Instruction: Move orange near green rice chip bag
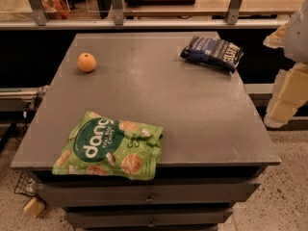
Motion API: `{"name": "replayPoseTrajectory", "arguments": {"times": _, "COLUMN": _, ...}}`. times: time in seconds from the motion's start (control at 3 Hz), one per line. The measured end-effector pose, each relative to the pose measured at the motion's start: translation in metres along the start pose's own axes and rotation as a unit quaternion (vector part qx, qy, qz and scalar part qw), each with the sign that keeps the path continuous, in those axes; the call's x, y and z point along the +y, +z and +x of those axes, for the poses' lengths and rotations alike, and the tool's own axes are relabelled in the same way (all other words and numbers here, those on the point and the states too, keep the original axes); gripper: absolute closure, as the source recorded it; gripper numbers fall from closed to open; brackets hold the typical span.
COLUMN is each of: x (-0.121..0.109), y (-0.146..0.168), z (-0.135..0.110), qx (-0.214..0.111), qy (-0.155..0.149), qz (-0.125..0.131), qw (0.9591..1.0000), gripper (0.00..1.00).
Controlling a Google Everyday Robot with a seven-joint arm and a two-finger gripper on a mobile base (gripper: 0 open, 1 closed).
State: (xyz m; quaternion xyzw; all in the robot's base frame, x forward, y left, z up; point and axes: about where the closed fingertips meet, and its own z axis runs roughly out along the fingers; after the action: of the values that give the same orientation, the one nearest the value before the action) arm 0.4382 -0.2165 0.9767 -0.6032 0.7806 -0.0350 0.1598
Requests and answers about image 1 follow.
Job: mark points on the dark blue chip bag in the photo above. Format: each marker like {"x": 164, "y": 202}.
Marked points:
{"x": 214, "y": 52}

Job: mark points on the orange patterned bag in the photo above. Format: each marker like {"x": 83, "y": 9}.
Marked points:
{"x": 56, "y": 6}

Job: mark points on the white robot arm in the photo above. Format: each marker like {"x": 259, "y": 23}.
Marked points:
{"x": 300, "y": 18}

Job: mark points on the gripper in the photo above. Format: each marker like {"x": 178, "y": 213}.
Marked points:
{"x": 297, "y": 38}

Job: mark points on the green rice chip bag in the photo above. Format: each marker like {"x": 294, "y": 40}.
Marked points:
{"x": 98, "y": 145}

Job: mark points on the orange fruit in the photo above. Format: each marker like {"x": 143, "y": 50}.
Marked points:
{"x": 86, "y": 62}

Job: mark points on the black wire basket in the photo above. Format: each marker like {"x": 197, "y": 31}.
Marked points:
{"x": 25, "y": 185}

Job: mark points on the cream block on floor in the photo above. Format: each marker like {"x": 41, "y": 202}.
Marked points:
{"x": 34, "y": 207}

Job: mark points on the grey drawer cabinet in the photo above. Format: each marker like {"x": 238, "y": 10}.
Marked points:
{"x": 215, "y": 145}

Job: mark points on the metal railing frame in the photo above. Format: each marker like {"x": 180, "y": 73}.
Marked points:
{"x": 203, "y": 14}

